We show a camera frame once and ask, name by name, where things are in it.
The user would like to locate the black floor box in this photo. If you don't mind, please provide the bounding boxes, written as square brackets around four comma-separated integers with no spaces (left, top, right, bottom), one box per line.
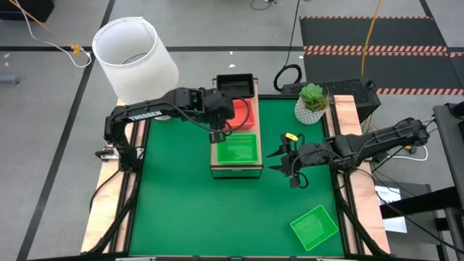
[0,0,55,22]

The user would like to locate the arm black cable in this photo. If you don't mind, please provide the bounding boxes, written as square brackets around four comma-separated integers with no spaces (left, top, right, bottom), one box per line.
[170,97,252,135]
[289,144,310,189]

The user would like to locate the grey floor object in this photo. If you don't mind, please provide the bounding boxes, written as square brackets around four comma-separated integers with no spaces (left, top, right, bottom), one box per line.
[0,74,27,86]

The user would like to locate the orange cord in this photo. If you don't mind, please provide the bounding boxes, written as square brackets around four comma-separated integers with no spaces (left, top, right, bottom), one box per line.
[7,0,83,55]

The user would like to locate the yellow floor cable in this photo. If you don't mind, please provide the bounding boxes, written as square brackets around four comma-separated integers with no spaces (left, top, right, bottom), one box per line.
[360,0,384,77]

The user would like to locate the green succulent plant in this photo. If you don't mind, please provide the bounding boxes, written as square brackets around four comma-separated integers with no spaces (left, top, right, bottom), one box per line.
[299,83,330,112]

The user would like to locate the black perforated computer case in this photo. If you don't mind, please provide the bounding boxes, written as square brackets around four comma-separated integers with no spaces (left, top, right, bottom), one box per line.
[281,75,382,123]

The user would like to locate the black cart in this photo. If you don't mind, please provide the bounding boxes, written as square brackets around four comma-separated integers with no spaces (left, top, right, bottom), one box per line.
[373,179,464,261]

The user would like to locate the black coiled floor cable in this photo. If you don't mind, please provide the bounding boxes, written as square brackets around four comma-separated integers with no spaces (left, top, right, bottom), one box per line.
[272,0,304,93]

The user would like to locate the white lamp shade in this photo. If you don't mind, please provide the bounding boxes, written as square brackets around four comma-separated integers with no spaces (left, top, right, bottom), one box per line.
[91,16,181,106]

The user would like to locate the green slotted plastic basket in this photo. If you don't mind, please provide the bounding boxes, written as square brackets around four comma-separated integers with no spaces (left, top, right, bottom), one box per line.
[216,133,259,165]
[289,204,339,252]

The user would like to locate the wooden sorting box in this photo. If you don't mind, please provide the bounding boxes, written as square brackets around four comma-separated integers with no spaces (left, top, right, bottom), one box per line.
[210,77,264,180]

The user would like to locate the black frame strut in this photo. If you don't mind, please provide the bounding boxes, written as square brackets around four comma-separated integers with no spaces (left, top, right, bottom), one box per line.
[86,173,142,254]
[331,173,385,257]

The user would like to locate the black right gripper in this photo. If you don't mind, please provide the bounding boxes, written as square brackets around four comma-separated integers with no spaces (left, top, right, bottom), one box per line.
[267,143,331,177]

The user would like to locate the white floor cable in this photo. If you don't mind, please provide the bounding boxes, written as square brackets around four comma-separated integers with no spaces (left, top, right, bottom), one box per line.
[14,0,94,69]

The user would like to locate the white power cable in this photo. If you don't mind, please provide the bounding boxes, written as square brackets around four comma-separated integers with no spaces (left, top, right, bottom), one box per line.
[393,144,429,162]

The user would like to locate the black desk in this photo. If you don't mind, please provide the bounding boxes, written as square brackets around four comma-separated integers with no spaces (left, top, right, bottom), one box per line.
[433,102,464,204]

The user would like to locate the white patterned plant pot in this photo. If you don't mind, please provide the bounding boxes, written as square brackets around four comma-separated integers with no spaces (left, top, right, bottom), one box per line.
[294,96,329,126]

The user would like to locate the red slotted plastic basket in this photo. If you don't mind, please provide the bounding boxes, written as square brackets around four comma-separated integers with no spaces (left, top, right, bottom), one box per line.
[224,98,256,131]

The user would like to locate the white paper sheet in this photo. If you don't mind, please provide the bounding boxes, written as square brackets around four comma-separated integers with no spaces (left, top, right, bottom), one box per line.
[375,185,409,234]

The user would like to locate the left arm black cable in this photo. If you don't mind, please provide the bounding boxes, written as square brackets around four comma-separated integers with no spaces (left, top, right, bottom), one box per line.
[170,97,252,135]

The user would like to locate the black slotted plastic basket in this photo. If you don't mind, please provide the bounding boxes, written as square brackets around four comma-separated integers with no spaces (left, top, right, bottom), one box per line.
[216,72,255,99]

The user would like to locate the green table mat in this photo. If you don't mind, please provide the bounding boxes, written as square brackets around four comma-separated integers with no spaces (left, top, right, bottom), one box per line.
[128,97,345,257]

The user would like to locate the light wooden side board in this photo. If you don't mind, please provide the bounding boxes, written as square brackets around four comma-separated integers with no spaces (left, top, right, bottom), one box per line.
[326,94,392,254]
[80,98,149,254]

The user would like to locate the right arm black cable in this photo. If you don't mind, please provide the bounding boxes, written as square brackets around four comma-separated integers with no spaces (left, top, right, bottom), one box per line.
[289,144,310,189]

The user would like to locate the black mat with striped edge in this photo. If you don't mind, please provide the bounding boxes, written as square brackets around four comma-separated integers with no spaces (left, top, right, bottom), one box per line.
[302,50,464,96]
[299,15,449,52]

